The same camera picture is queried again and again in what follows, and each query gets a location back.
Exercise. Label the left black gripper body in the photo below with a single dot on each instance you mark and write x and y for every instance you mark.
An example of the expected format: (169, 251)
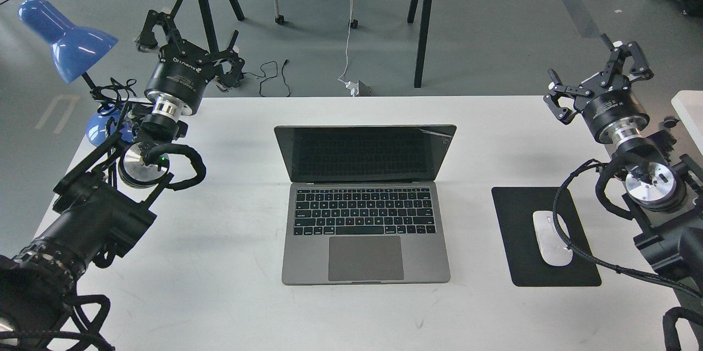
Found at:
(183, 73)

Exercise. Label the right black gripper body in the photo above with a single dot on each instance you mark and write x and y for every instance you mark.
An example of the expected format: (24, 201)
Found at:
(612, 112)

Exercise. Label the grey laptop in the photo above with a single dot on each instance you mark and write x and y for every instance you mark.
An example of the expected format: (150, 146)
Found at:
(363, 204)

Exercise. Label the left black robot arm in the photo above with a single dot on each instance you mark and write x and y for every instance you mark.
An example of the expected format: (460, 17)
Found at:
(103, 204)

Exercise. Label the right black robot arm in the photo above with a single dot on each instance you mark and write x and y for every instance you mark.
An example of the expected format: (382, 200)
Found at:
(640, 182)

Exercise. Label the white side table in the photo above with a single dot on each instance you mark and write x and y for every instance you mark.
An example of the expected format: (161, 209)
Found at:
(688, 106)

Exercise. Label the blue desk lamp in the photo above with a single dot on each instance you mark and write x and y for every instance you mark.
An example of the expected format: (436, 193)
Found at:
(74, 50)

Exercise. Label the white power adapter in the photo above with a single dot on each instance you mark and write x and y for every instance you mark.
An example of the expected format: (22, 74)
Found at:
(358, 89)

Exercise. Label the black mouse pad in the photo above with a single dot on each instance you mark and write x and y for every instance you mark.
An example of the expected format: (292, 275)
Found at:
(515, 208)

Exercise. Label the white computer mouse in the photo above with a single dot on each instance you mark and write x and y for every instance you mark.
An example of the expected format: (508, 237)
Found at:
(552, 248)

